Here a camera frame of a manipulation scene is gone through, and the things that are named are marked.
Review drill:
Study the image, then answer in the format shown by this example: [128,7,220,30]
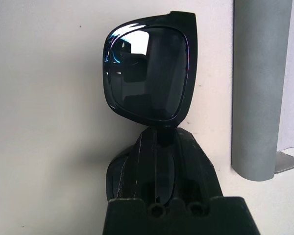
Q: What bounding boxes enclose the black sunglasses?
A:
[103,11,198,204]

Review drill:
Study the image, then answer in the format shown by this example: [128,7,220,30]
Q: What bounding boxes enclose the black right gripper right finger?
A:
[176,128,223,204]

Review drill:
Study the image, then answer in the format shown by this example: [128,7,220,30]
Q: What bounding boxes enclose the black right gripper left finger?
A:
[107,127,160,200]

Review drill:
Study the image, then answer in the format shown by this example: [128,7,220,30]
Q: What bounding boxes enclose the grey open glasses case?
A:
[231,0,294,182]

